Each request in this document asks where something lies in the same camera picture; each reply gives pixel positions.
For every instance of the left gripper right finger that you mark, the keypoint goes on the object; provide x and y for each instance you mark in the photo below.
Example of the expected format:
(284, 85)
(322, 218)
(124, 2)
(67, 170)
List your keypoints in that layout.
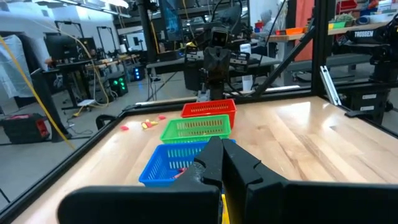
(239, 174)

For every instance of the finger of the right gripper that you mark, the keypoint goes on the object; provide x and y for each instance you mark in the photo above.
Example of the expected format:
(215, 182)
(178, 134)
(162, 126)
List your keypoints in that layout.
(212, 68)
(221, 68)

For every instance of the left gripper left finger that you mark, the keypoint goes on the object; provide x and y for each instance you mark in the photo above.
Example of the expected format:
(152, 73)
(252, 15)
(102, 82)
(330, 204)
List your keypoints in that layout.
(211, 161)

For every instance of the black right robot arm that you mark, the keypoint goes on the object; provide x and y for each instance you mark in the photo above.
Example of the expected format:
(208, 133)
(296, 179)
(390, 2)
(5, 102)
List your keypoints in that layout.
(216, 90)

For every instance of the black neighbouring robot arm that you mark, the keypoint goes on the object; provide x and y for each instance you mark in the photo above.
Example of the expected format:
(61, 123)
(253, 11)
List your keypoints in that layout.
(363, 34)

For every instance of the green plastic basket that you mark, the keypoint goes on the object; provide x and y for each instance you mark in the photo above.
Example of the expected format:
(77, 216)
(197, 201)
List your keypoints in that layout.
(199, 139)

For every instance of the yellow plastic basket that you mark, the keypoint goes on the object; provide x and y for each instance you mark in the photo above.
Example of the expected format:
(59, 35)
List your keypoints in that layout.
(224, 208)

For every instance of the red plastic basket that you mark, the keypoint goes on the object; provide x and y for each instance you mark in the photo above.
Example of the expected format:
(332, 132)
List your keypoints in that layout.
(230, 109)

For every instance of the dark hanging banner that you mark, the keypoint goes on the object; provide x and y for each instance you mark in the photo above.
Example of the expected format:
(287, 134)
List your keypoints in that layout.
(171, 18)

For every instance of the blue plastic basket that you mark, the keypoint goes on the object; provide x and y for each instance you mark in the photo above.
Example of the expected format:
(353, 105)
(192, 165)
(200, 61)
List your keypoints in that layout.
(161, 168)

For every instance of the black computer blue lights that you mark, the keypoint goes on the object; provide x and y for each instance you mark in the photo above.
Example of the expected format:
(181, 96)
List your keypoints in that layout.
(137, 73)

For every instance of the person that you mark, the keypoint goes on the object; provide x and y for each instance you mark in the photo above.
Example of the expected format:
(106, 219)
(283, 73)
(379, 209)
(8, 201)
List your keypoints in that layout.
(267, 25)

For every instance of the small pink crayon piece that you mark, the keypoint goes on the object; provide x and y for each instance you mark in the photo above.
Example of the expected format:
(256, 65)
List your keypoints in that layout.
(124, 127)
(161, 117)

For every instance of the small yellow crayon piece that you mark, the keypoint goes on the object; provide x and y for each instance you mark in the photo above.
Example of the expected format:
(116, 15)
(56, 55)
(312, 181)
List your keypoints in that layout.
(154, 123)
(144, 125)

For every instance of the small red crayon piece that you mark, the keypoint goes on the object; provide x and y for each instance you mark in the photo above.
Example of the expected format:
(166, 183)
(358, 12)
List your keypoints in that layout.
(148, 124)

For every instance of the black computer green lights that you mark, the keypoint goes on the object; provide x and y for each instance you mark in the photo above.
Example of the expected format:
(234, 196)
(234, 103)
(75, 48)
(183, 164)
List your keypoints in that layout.
(119, 84)

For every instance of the orange plastic tray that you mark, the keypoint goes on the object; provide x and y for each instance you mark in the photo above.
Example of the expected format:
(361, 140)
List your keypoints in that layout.
(293, 30)

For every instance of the silver aluminium bar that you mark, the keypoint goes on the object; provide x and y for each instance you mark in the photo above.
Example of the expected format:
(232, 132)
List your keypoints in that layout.
(329, 85)

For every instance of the wooden desk black legs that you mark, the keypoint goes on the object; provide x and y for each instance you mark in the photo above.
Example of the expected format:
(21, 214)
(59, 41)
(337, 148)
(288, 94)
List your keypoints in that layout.
(77, 63)

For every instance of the white power box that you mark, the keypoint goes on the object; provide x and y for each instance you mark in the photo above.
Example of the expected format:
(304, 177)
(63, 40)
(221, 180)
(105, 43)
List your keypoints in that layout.
(85, 102)

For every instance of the green plastic bin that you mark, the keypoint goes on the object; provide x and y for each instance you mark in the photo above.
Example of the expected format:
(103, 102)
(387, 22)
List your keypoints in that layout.
(338, 25)

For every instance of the black monitor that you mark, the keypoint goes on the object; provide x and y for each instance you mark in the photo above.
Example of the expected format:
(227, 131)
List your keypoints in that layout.
(60, 46)

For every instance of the black computer tower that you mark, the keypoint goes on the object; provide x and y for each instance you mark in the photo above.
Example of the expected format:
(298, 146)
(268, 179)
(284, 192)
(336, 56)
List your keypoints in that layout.
(25, 127)

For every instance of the grey cloth cover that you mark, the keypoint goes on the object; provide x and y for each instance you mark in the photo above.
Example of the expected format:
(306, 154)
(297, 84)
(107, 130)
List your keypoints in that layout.
(9, 65)

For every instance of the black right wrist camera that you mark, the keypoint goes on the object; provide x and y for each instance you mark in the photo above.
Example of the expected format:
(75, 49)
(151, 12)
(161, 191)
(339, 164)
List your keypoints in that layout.
(220, 36)

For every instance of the orange wall panel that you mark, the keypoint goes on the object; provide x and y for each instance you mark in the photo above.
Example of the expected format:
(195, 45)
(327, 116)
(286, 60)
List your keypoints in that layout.
(304, 18)

